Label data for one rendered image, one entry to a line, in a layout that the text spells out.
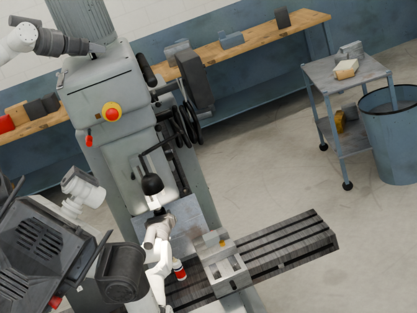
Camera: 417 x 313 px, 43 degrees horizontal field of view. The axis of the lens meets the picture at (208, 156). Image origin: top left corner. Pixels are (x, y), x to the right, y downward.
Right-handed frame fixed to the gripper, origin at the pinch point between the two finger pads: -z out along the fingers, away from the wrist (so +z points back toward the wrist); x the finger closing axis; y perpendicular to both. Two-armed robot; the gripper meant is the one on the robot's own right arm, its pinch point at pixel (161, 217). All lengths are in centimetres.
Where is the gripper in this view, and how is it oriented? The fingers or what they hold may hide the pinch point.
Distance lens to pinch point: 206.1
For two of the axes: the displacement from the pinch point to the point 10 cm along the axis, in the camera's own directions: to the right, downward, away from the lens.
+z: -0.4, 4.3, -9.0
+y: 3.1, 8.6, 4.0
